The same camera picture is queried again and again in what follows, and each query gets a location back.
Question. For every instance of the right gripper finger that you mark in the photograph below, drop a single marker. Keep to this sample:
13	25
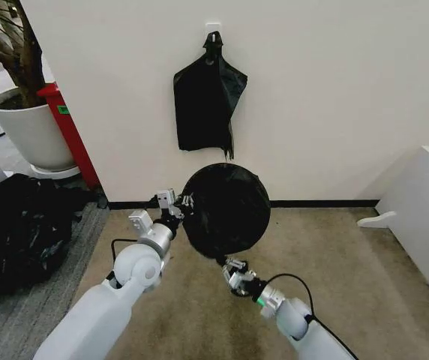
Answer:
239	264
227	274

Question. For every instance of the round bin with black bag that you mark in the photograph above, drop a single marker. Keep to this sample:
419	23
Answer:
227	210

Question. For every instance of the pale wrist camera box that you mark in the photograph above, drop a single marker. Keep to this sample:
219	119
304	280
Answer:
237	283
165	199

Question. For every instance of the hanging black garbage bag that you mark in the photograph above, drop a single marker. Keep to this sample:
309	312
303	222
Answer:
203	108

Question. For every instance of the grey striped floor mat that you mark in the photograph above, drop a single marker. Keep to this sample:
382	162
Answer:
23	322

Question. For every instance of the white round plant pot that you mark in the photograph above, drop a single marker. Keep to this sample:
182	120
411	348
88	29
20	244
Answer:
34	131

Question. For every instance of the white partition board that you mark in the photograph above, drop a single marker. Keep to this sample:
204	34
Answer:
420	221

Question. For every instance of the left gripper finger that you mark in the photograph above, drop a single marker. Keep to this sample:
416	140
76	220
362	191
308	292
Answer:
184	212
185	200

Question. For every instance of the potted tree with brown trunk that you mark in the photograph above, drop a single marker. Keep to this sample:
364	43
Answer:
19	48

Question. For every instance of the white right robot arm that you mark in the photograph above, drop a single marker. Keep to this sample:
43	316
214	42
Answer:
300	322

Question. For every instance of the white partition foot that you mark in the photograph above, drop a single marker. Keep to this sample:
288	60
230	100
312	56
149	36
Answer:
377	219

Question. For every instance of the white wall hook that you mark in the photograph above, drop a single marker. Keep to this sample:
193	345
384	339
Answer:
213	27

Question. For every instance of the red box with green label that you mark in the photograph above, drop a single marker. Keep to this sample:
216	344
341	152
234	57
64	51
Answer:
77	142

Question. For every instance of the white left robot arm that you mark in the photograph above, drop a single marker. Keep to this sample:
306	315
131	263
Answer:
98	303

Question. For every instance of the black wall baseboard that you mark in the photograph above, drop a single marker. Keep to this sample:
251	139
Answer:
312	203

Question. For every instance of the pile of black garbage bags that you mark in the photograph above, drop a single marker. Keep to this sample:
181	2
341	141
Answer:
19	236

